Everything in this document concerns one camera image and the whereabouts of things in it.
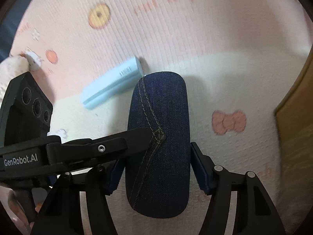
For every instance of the left hand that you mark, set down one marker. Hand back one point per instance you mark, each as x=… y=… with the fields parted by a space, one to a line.
x=20 y=220

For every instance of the light blue lucky case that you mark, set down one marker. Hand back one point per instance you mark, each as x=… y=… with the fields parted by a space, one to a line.
x=114 y=81

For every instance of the pink cartoon bed sheet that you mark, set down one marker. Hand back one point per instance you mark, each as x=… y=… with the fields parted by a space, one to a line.
x=239 y=58

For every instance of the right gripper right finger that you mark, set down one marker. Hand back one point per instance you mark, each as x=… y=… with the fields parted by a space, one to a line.
x=255 y=211

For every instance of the white quilted pillow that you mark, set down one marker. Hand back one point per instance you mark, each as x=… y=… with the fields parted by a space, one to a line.
x=11 y=67

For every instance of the brown cardboard box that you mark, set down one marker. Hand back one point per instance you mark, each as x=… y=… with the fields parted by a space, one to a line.
x=294 y=125

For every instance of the dark denim glasses case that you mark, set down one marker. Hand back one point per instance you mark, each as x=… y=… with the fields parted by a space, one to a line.
x=157 y=180

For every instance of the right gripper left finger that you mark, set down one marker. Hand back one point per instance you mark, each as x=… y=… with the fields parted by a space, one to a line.
x=61 y=210

